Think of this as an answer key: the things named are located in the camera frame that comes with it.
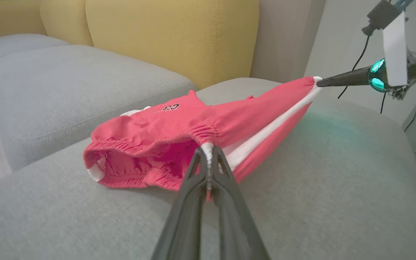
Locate black right camera cable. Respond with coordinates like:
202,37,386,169
337,34,372,99

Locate large grey sofa seat cushion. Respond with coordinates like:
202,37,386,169
0,78,416,260

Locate taupe sofa backrest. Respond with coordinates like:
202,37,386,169
250,0,327,84

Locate blue right camera cable connector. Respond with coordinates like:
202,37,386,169
392,0,414,10

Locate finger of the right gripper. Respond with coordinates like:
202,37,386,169
316,66,372,88

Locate narrow yellow sofa backrest cushion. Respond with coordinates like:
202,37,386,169
39,0,95,47

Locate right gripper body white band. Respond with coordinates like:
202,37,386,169
368,12,416,100

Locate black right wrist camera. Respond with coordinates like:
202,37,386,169
361,0,407,36

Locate wide yellow sofa backrest cushion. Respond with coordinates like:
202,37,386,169
85,0,260,90

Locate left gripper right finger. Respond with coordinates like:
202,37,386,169
210,146,270,260

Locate red Bulls basketball shorts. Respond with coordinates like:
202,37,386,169
83,76,323,201

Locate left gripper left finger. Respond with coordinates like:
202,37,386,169
151,146,208,260

